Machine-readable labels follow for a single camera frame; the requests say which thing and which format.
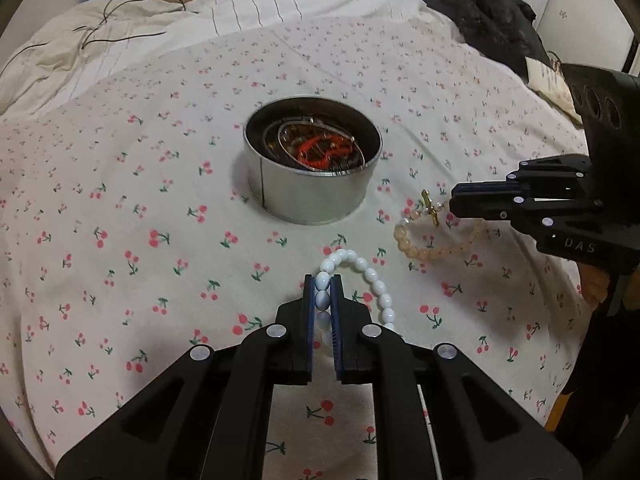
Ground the pale pink bead bracelet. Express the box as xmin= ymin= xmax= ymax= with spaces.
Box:
xmin=392 ymin=188 xmax=487 ymax=262

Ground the white bead bracelet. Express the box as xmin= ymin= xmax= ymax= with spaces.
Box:
xmin=311 ymin=247 xmax=397 ymax=348

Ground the silver metal bangle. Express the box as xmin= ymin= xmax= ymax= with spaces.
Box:
xmin=276 ymin=117 xmax=366 ymax=172

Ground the person right hand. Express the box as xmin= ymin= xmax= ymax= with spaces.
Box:
xmin=577 ymin=263 xmax=610 ymax=311

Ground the black jacket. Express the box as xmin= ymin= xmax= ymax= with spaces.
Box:
xmin=423 ymin=0 xmax=552 ymax=78

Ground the round silver metal tin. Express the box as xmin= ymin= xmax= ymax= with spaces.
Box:
xmin=244 ymin=96 xmax=383 ymax=226

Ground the cherry print bed sheet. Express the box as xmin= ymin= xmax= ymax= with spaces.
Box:
xmin=1 ymin=18 xmax=589 ymax=468

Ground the striped white duvet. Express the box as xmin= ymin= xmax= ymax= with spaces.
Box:
xmin=1 ymin=0 xmax=428 ymax=120

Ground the black thin cable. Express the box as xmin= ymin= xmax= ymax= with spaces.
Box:
xmin=0 ymin=0 xmax=188 ymax=68

